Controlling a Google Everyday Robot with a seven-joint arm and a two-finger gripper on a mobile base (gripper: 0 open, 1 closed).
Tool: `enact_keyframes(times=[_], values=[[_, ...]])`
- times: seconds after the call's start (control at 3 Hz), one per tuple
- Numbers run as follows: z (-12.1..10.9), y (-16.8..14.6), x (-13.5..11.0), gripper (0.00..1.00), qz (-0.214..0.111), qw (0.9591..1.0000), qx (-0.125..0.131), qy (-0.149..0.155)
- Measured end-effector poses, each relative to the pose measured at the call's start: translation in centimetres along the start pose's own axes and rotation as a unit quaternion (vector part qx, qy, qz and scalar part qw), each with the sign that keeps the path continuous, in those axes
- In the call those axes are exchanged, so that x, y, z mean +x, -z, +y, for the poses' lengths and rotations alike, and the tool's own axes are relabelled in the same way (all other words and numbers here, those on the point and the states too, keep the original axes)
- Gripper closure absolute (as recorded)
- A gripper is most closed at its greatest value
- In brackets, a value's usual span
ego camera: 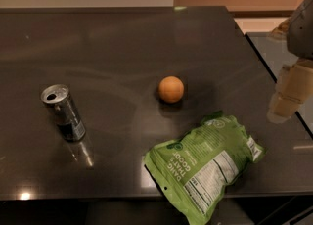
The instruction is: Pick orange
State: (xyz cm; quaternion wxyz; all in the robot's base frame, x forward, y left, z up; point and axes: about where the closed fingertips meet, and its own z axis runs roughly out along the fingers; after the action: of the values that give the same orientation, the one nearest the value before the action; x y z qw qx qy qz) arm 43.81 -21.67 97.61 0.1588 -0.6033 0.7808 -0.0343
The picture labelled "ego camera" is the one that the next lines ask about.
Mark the silver drink can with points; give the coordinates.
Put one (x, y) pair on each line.
(60, 104)

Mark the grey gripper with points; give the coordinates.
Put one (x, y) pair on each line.
(301, 33)

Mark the green snack bag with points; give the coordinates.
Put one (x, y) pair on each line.
(194, 170)

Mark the orange fruit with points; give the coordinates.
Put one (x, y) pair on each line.
(171, 89)

